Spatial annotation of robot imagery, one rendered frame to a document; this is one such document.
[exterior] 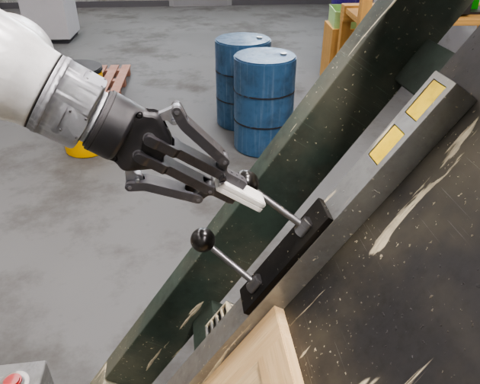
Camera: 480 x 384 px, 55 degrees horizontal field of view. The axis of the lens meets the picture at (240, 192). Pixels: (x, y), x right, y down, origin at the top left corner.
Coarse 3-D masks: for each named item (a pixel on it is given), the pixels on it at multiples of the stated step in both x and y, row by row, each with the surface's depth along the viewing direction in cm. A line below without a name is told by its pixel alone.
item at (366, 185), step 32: (416, 96) 58; (448, 96) 53; (416, 128) 55; (448, 128) 56; (384, 160) 57; (416, 160) 57; (352, 192) 60; (384, 192) 59; (352, 224) 62; (320, 256) 64; (288, 288) 66; (224, 320) 74; (256, 320) 69; (224, 352) 72
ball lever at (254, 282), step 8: (200, 232) 68; (208, 232) 68; (192, 240) 68; (200, 240) 68; (208, 240) 68; (200, 248) 68; (208, 248) 68; (216, 248) 69; (224, 256) 69; (232, 264) 68; (240, 272) 68; (248, 280) 68; (256, 280) 67; (248, 288) 68; (256, 288) 68
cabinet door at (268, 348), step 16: (272, 320) 67; (256, 336) 68; (272, 336) 65; (288, 336) 64; (240, 352) 70; (256, 352) 66; (272, 352) 63; (288, 352) 61; (224, 368) 72; (240, 368) 68; (256, 368) 65; (272, 368) 62; (288, 368) 59
